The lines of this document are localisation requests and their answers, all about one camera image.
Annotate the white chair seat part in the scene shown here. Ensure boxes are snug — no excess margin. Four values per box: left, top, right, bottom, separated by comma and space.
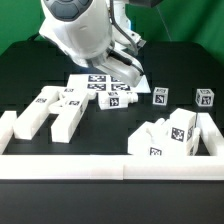
127, 118, 201, 157

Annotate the white marker sheet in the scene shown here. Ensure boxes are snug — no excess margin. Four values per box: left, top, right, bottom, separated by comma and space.
67, 74, 151, 93

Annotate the white U-shaped fence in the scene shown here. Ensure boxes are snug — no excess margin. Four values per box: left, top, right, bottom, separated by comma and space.
0, 113, 224, 180

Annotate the white chair back frame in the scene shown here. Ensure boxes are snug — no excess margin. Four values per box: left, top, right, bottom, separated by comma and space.
13, 86, 96, 143

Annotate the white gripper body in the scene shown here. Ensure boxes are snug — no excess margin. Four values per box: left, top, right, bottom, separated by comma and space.
96, 20, 144, 87

